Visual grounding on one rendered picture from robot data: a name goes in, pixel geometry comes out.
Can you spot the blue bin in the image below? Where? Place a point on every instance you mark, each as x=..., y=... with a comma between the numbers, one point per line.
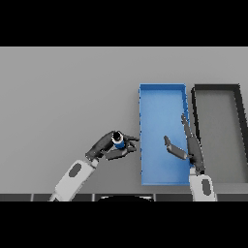
x=163, y=135

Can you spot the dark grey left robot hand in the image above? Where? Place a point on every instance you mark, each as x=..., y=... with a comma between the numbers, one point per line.
x=102, y=145

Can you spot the dark grey bin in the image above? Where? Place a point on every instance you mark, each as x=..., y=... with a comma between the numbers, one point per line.
x=223, y=135

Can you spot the blue pipe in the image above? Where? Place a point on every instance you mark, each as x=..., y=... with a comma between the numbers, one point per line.
x=118, y=140

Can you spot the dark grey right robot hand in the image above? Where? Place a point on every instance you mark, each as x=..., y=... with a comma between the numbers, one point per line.
x=194, y=151

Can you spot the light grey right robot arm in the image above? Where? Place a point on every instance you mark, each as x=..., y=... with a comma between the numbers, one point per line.
x=202, y=187

